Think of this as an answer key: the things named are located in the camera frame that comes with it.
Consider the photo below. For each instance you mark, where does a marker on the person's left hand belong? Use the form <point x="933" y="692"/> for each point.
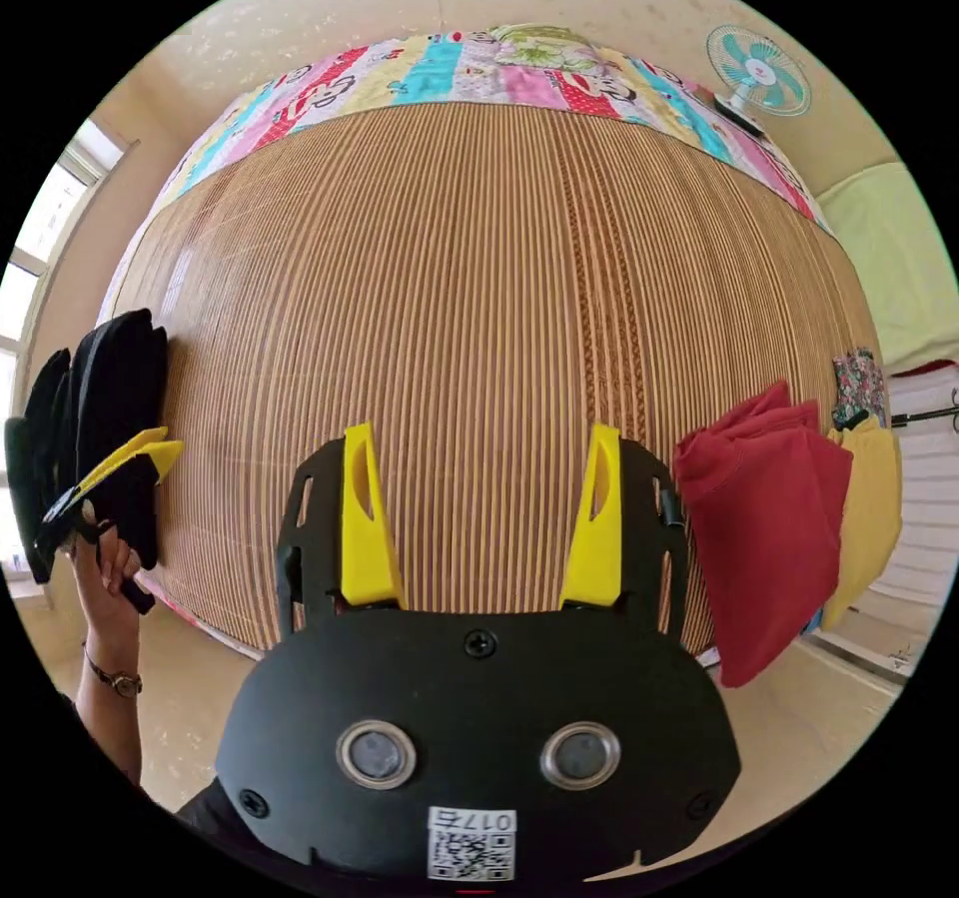
<point x="112" y="598"/>

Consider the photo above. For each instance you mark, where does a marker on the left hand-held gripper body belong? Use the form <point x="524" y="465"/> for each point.
<point x="64" y="523"/>

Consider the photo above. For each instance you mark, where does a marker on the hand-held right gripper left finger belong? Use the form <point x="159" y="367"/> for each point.
<point x="365" y="538"/>

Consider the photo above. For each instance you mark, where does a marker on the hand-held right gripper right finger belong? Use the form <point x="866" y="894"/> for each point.
<point x="597" y="553"/>

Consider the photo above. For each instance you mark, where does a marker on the teal table fan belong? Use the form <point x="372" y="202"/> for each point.
<point x="760" y="70"/>

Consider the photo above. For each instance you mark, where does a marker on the black pants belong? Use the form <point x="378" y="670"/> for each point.
<point x="112" y="388"/>

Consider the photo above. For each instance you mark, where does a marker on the person's left forearm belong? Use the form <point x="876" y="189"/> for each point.
<point x="112" y="718"/>

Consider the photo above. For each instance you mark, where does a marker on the pile of clothes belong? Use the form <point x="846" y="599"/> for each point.
<point x="757" y="538"/>

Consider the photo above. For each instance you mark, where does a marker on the bed with woven mat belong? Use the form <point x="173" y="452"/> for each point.
<point x="464" y="329"/>

